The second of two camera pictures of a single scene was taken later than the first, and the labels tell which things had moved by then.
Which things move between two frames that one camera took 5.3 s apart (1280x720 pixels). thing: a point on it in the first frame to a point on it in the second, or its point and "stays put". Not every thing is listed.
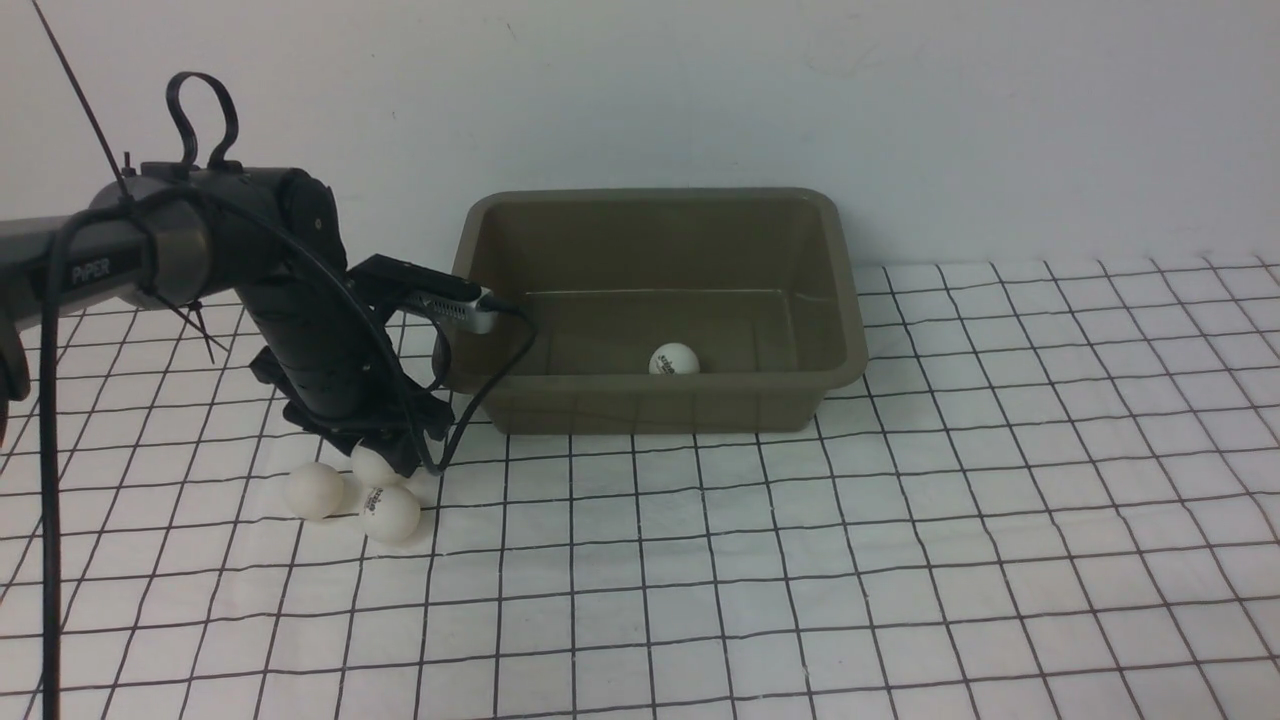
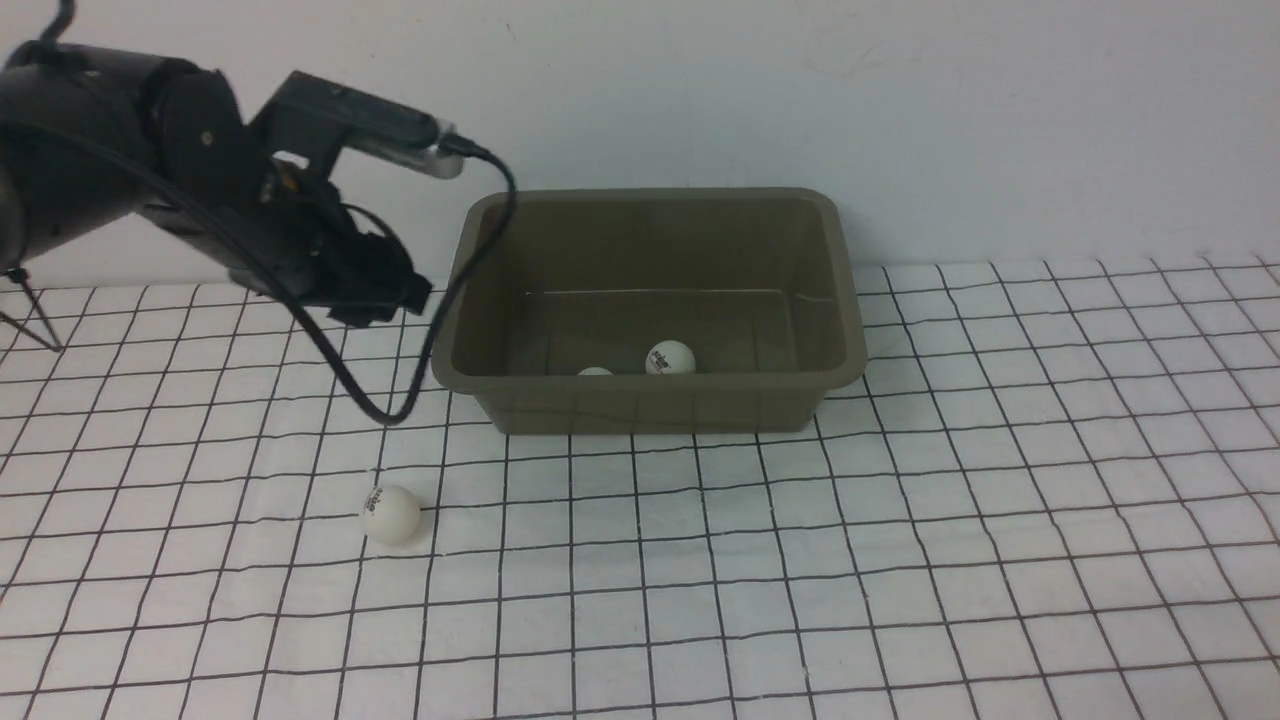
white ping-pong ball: (674, 358) stays put
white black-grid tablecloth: (1053, 495) stays put
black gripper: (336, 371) to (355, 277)
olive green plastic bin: (659, 310) stays put
